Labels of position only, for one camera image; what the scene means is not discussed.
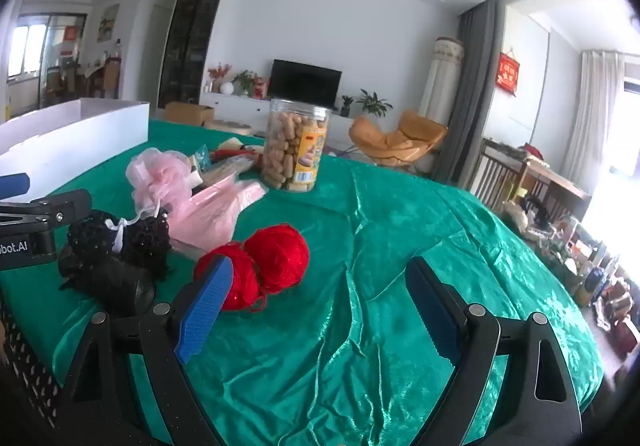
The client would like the brown cardboard box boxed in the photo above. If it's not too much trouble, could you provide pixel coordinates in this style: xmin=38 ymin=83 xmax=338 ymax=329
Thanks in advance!
xmin=164 ymin=102 xmax=215 ymax=127

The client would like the red yarn ball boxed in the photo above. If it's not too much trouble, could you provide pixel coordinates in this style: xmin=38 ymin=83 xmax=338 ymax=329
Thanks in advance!
xmin=243 ymin=223 xmax=311 ymax=297
xmin=194 ymin=243 xmax=263 ymax=313

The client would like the grey curtain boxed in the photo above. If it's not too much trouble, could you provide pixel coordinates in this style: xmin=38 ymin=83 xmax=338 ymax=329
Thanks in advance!
xmin=430 ymin=0 xmax=501 ymax=184

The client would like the pink mesh bath pouf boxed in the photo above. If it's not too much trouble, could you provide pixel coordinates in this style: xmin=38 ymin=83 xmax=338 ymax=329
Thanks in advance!
xmin=125 ymin=148 xmax=198 ymax=217

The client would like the glass balcony door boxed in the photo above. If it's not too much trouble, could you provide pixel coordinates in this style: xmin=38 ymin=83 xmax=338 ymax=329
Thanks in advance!
xmin=7 ymin=13 xmax=88 ymax=119

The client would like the green tablecloth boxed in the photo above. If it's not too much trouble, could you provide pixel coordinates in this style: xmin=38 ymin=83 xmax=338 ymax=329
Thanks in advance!
xmin=0 ymin=118 xmax=606 ymax=446

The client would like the black perforated panel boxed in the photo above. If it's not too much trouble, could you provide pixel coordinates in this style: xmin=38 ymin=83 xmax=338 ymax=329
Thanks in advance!
xmin=0 ymin=296 xmax=63 ymax=429

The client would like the white television cabinet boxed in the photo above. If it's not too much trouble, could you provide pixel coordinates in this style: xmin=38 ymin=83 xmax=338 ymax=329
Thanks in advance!
xmin=199 ymin=92 xmax=361 ymax=131

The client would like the dark glass cabinet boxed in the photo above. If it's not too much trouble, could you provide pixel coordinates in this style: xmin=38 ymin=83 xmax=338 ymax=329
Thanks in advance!
xmin=159 ymin=0 xmax=232 ymax=110

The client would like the red foil packet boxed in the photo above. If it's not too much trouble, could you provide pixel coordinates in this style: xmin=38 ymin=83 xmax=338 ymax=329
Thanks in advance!
xmin=210 ymin=148 xmax=266 ymax=165

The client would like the framed landscape painting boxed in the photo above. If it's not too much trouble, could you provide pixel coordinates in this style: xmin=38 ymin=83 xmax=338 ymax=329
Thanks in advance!
xmin=96 ymin=3 xmax=121 ymax=44

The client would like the orange lounge chair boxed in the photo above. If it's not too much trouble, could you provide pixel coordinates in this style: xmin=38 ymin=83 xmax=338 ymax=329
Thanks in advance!
xmin=348 ymin=110 xmax=448 ymax=169

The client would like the black television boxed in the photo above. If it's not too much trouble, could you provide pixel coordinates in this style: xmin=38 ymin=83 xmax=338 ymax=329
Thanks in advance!
xmin=270 ymin=59 xmax=343 ymax=107

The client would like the dark wooden slatted chair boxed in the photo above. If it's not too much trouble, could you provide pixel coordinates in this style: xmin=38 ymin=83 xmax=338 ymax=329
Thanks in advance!
xmin=467 ymin=138 xmax=526 ymax=211

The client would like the white partition board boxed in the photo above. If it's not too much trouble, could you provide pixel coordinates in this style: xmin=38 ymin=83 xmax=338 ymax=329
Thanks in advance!
xmin=0 ymin=98 xmax=151 ymax=204

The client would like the wooden dining chair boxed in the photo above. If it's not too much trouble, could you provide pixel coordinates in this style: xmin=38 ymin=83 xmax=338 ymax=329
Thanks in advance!
xmin=100 ymin=56 xmax=123 ymax=99

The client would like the wooden side table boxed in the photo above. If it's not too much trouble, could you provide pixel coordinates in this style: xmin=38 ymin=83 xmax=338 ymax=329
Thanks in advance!
xmin=520 ymin=158 xmax=593 ymax=221

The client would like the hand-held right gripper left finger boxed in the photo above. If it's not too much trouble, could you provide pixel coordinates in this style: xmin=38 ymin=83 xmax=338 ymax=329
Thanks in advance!
xmin=59 ymin=254 xmax=236 ymax=446

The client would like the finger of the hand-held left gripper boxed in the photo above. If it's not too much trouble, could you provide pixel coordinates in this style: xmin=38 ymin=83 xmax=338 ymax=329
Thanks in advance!
xmin=0 ymin=189 xmax=94 ymax=229
xmin=0 ymin=173 xmax=31 ymax=203

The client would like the large green potted plant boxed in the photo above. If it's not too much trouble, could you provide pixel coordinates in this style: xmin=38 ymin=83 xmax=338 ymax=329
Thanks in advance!
xmin=357 ymin=90 xmax=393 ymax=119

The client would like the white sheer curtain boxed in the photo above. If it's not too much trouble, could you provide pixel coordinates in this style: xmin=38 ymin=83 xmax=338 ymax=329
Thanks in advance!
xmin=560 ymin=50 xmax=626 ymax=181

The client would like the pink plastic bag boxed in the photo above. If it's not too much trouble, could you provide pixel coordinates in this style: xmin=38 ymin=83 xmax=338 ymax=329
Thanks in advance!
xmin=167 ymin=173 xmax=268 ymax=251

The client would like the black satin cloth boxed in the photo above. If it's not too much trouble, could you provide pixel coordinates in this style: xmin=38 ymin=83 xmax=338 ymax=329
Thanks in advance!
xmin=57 ymin=246 xmax=157 ymax=317

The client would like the red wall hanging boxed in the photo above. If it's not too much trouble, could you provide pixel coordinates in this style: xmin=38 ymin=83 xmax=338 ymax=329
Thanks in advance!
xmin=497 ymin=48 xmax=522 ymax=96

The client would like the black lace bundle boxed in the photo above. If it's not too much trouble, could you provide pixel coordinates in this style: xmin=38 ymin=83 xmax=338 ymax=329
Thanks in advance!
xmin=67 ymin=210 xmax=173 ymax=279

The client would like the red flower vase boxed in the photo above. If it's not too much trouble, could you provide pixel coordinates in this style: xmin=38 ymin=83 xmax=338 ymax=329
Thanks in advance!
xmin=207 ymin=63 xmax=232 ymax=94

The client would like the pile of floor clutter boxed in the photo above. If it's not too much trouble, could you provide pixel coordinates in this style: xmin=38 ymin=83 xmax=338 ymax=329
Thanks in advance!
xmin=500 ymin=198 xmax=640 ymax=357

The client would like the cloth-covered standing air conditioner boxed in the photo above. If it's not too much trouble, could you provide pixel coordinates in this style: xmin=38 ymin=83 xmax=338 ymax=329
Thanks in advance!
xmin=417 ymin=36 xmax=465 ymax=119

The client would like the clear toothpick bag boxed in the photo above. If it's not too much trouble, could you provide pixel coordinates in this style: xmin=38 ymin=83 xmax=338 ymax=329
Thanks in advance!
xmin=189 ymin=144 xmax=251 ymax=187

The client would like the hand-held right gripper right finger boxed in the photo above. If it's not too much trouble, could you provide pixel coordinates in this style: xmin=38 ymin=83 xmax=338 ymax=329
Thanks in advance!
xmin=405 ymin=255 xmax=585 ymax=446

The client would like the leafy green potted plant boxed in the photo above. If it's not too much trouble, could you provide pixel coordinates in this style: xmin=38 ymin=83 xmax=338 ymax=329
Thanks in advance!
xmin=232 ymin=70 xmax=258 ymax=96

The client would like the clear snack jar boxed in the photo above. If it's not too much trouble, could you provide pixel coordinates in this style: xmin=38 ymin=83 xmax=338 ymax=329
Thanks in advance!
xmin=260 ymin=98 xmax=332 ymax=194

